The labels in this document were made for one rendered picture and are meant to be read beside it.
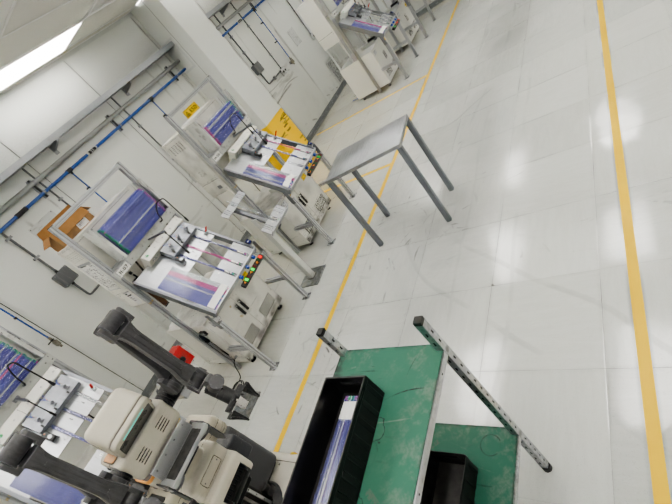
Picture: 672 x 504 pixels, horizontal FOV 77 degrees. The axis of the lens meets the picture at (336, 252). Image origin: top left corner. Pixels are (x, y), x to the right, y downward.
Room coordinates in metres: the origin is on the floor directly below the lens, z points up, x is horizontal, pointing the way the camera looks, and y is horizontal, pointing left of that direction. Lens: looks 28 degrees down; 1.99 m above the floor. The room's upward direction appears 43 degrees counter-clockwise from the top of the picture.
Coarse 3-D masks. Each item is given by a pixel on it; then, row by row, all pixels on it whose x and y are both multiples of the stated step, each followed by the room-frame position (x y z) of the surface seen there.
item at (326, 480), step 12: (348, 396) 1.06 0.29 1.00; (348, 408) 1.02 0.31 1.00; (348, 420) 0.98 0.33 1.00; (336, 432) 0.97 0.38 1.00; (336, 444) 0.94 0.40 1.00; (336, 456) 0.90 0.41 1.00; (324, 468) 0.90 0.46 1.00; (336, 468) 0.87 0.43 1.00; (324, 480) 0.87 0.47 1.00; (324, 492) 0.84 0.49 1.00
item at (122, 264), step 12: (156, 192) 3.77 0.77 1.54; (168, 204) 3.76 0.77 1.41; (96, 240) 3.41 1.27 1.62; (108, 252) 3.44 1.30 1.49; (120, 252) 3.36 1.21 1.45; (120, 264) 3.32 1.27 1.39; (120, 276) 3.30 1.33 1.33; (276, 276) 3.57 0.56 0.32; (216, 324) 2.95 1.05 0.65; (228, 348) 3.16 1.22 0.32; (240, 348) 3.02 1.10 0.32
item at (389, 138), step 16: (384, 128) 3.22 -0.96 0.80; (400, 128) 2.99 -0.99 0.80; (352, 144) 3.46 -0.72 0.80; (368, 144) 3.20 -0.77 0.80; (384, 144) 2.97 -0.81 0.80; (400, 144) 2.80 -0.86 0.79; (336, 160) 3.44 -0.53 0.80; (352, 160) 3.18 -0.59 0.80; (368, 160) 2.96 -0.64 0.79; (432, 160) 3.11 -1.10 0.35; (336, 176) 3.16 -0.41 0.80; (416, 176) 2.81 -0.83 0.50; (336, 192) 3.23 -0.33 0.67; (368, 192) 3.54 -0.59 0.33; (432, 192) 2.79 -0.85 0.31; (352, 208) 3.22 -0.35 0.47; (384, 208) 3.53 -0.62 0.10; (368, 224) 3.24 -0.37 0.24
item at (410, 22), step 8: (352, 0) 7.95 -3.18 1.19; (360, 0) 7.86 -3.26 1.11; (368, 0) 7.87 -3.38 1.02; (392, 0) 8.19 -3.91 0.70; (424, 0) 7.82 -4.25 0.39; (376, 8) 7.70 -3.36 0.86; (392, 8) 7.89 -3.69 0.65; (400, 8) 7.77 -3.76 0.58; (408, 8) 7.99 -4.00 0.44; (376, 16) 8.46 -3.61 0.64; (400, 16) 7.65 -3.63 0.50; (408, 16) 7.86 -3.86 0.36; (416, 16) 7.32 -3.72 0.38; (432, 16) 7.84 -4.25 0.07; (408, 24) 7.74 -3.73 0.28; (416, 24) 7.96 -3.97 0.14; (392, 32) 7.69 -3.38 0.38; (400, 32) 7.63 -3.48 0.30; (408, 32) 7.62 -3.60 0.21; (424, 32) 7.32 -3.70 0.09; (392, 40) 7.77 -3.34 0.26; (400, 40) 7.68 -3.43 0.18; (400, 48) 7.70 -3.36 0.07
